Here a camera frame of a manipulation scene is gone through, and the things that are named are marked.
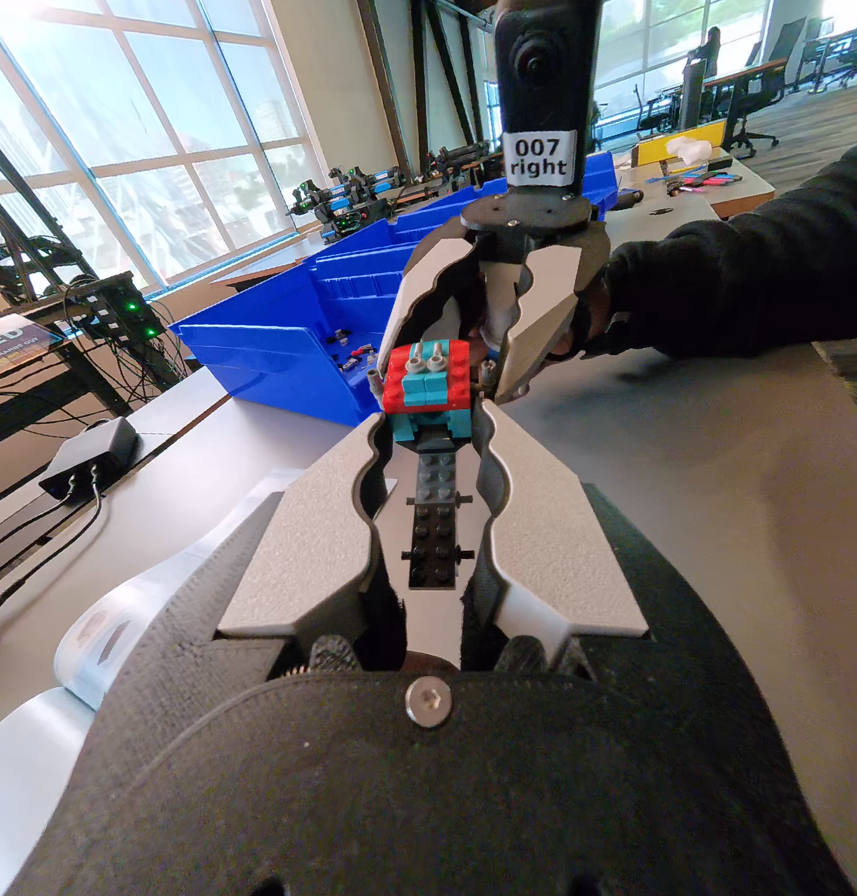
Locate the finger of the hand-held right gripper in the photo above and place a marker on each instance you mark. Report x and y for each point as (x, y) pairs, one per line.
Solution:
(428, 280)
(540, 322)

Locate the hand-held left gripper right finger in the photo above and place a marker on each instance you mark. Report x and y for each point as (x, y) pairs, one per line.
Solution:
(561, 553)

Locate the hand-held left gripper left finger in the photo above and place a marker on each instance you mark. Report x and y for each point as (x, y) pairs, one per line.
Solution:
(309, 546)

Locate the red teal toy brick model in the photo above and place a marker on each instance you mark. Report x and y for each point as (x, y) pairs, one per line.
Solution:
(428, 392)

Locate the person's right forearm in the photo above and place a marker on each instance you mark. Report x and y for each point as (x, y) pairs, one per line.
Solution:
(736, 280)

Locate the grey desk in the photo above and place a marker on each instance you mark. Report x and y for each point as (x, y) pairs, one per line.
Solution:
(680, 525)

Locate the person's right hand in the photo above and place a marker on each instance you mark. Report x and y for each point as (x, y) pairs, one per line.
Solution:
(590, 315)

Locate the empty blue plastic bin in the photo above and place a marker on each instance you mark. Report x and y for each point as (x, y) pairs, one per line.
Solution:
(372, 245)
(596, 182)

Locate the pile of small toy bricks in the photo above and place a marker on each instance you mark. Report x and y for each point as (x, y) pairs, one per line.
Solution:
(351, 350)

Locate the row of black-blue robot arms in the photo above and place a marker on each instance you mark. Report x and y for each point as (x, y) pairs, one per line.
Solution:
(344, 199)

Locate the white instruction booklet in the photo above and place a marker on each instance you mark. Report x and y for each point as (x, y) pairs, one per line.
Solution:
(169, 581)

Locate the yellow box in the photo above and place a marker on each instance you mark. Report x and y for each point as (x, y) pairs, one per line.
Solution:
(680, 143)

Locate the blue bin holding small bricks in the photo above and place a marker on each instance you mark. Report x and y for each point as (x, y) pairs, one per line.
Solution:
(260, 364)

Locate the white table with wooden edge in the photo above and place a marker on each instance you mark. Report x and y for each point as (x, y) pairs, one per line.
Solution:
(736, 189)

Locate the black power adapter box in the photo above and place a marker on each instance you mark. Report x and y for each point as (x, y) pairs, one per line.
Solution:
(85, 455)

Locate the black hub with green lights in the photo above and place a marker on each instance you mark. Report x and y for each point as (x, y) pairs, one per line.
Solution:
(117, 308)

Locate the large grid window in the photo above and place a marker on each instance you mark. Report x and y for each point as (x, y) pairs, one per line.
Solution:
(120, 105)

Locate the printed sign board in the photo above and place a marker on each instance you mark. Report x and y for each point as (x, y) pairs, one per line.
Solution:
(15, 343)

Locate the black metal rack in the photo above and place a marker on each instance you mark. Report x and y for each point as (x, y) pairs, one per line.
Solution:
(22, 231)

